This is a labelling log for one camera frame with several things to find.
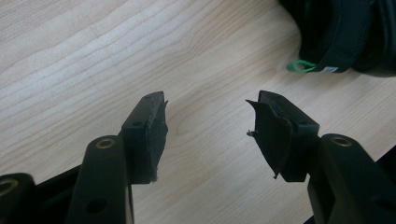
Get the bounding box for black cloth bag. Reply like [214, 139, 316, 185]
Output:
[278, 0, 396, 77]

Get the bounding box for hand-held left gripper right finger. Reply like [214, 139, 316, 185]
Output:
[245, 90, 396, 224]

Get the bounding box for green loop tag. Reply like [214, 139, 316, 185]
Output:
[286, 59, 318, 74]

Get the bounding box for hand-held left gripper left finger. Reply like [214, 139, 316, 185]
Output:
[64, 91, 169, 224]

